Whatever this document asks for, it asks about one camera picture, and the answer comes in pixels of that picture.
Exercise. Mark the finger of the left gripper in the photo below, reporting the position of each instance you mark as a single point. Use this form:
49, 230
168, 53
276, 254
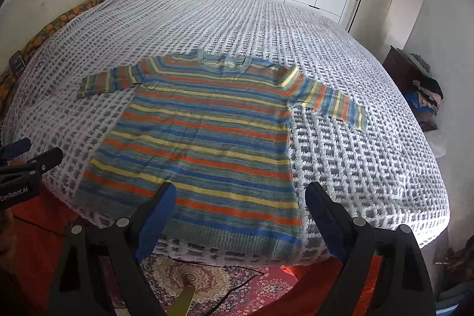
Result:
43, 162
11, 151

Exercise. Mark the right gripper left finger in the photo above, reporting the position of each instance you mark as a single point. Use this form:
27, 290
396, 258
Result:
79, 286

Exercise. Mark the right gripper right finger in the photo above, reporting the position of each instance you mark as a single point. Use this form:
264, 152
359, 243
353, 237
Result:
402, 286

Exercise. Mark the striped knit sweater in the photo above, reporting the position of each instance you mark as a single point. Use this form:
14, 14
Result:
217, 128

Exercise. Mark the orange red clothing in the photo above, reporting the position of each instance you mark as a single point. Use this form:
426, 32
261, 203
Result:
32, 240

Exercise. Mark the pile of clothes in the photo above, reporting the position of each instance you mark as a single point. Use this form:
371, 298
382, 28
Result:
425, 95

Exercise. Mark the orange floral green sheet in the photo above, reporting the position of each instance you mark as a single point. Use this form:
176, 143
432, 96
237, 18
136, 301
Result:
9, 83

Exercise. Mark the black smartphone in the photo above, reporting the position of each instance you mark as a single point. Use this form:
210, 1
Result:
17, 64

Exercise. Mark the white grey woven bedspread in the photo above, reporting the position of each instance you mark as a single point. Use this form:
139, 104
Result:
386, 174

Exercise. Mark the red patterned rug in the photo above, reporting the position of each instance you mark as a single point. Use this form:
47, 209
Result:
220, 290

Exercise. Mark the dark wooden nightstand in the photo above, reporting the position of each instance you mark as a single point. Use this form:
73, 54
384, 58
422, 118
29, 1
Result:
401, 69

